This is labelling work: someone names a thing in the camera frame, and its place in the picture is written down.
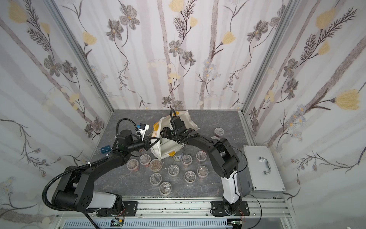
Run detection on silver metal case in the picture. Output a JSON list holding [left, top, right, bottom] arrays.
[[239, 146, 286, 198]]

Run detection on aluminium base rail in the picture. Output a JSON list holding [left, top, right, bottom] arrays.
[[54, 196, 289, 221]]

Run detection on white blue label seed jar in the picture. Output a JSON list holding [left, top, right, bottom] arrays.
[[172, 149, 184, 162]]

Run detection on white canvas tote bag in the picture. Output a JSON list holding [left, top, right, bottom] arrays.
[[151, 111, 199, 160]]

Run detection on yellow stripe lid seed jar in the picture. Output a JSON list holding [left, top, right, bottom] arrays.
[[184, 171, 196, 184]]

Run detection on clear lid seed jar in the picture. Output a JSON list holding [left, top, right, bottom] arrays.
[[159, 182, 172, 196]]

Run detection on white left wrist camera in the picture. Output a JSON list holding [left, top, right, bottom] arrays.
[[136, 123, 150, 140]]

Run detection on seed jar row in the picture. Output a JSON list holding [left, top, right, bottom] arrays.
[[168, 164, 180, 177], [181, 154, 193, 168]]

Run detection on white slotted cable duct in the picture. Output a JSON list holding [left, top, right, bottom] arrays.
[[62, 219, 234, 229]]

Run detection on red green label seed jar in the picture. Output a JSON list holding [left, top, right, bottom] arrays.
[[150, 173, 162, 186]]

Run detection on small blue box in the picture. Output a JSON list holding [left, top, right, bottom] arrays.
[[100, 146, 112, 154]]

